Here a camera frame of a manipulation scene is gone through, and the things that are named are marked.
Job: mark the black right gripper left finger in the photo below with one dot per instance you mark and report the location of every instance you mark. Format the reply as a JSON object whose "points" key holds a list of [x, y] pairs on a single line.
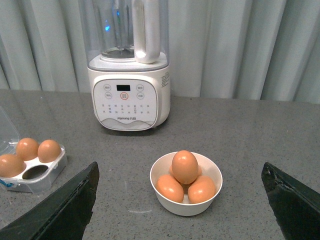
{"points": [[63, 215]]}

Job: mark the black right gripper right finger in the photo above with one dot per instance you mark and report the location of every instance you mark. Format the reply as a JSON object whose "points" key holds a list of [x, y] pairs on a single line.
{"points": [[295, 205]]}

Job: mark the clear plastic egg box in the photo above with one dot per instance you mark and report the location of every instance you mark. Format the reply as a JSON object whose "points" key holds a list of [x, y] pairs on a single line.
{"points": [[37, 176]]}

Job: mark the brown egg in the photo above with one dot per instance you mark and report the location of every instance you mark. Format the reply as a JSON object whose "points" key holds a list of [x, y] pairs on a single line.
{"points": [[185, 167]]}

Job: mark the brown egg box back right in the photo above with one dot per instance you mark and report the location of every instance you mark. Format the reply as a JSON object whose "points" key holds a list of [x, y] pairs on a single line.
{"points": [[48, 151]]}

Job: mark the brown egg box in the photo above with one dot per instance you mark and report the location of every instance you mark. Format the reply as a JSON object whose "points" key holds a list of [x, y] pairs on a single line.
{"points": [[11, 165], [48, 151], [27, 149]]}

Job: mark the brown egg box front left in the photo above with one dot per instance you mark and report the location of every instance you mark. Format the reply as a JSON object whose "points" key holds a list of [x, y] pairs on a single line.
{"points": [[11, 165]]}

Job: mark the brown egg box back left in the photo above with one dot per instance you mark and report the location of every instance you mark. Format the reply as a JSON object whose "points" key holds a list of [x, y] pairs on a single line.
{"points": [[27, 149]]}

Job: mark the brown egg bowl front right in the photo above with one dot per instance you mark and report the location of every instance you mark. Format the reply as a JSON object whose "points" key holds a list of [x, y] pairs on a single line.
{"points": [[201, 190]]}

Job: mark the brown egg bowl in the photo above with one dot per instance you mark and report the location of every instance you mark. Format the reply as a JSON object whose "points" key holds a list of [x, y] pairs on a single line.
{"points": [[170, 188], [201, 190], [199, 171]]}

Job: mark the brown egg bowl back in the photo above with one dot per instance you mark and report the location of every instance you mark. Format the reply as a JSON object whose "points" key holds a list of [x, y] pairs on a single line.
{"points": [[199, 171]]}

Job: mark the brown egg bowl front left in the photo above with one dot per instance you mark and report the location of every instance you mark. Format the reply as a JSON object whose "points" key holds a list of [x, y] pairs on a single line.
{"points": [[170, 188]]}

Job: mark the blue rubber band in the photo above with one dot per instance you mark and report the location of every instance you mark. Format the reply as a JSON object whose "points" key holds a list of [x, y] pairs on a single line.
{"points": [[7, 185]]}

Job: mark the white bowl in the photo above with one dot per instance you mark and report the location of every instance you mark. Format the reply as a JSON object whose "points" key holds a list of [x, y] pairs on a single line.
{"points": [[209, 168]]}

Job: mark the grey curtain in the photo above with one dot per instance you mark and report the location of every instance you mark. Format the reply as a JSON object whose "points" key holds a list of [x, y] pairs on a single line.
{"points": [[241, 49]]}

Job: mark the white blender with clear jug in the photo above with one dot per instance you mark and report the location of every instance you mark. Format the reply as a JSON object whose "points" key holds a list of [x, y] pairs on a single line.
{"points": [[126, 46]]}

